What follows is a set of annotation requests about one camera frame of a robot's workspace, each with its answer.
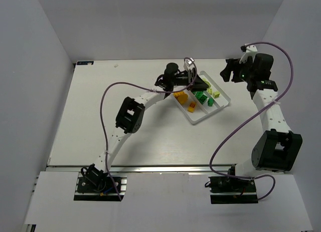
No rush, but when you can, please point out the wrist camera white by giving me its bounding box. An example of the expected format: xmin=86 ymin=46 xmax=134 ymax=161
xmin=184 ymin=57 xmax=195 ymax=71
xmin=239 ymin=45 xmax=258 ymax=64

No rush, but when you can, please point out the dark green 2x4 lego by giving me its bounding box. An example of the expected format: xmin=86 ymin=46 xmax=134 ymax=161
xmin=196 ymin=94 xmax=208 ymax=104

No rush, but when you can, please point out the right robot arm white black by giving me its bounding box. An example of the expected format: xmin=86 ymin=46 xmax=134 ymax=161
xmin=207 ymin=53 xmax=303 ymax=196

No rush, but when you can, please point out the orange round lego piece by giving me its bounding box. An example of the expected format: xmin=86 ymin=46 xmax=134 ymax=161
xmin=177 ymin=93 xmax=188 ymax=105

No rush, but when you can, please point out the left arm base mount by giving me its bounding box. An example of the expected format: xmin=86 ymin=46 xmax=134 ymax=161
xmin=74 ymin=164 xmax=126 ymax=202

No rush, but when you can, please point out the light green sloped lego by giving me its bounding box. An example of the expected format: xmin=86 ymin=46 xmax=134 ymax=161
xmin=203 ymin=79 xmax=210 ymax=86

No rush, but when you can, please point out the orange 2x4 lego brick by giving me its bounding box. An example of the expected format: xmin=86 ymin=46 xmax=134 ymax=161
xmin=173 ymin=91 xmax=184 ymax=98

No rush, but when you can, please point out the left blue corner label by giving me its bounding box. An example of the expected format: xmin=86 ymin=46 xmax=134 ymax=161
xmin=76 ymin=61 xmax=94 ymax=66

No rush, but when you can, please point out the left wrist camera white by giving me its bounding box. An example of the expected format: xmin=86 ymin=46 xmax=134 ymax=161
xmin=184 ymin=57 xmax=195 ymax=71

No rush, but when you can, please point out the dark green square lego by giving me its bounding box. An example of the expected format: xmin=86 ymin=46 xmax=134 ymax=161
xmin=192 ymin=91 xmax=204 ymax=97

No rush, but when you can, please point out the light green 2x2 lego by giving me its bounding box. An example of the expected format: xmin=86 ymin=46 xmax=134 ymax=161
xmin=213 ymin=91 xmax=220 ymax=98

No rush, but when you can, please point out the orange small lego brick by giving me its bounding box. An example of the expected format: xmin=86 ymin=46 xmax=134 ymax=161
xmin=187 ymin=101 xmax=197 ymax=113

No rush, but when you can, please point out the aluminium front rail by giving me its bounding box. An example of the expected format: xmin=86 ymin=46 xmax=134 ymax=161
xmin=46 ymin=164 xmax=284 ymax=174

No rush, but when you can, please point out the white three-compartment tray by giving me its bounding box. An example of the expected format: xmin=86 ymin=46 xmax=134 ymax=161
xmin=170 ymin=71 xmax=231 ymax=125

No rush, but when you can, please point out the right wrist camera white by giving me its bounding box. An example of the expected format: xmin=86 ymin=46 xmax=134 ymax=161
xmin=239 ymin=45 xmax=258 ymax=64

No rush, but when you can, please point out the dark green sloped lego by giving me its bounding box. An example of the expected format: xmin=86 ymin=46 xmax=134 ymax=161
xmin=207 ymin=98 xmax=214 ymax=107

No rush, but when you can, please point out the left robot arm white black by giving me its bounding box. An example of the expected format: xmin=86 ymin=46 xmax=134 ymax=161
xmin=81 ymin=57 xmax=208 ymax=192

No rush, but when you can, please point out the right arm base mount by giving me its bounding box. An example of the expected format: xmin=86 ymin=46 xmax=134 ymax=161
xmin=204 ymin=176 xmax=258 ymax=204

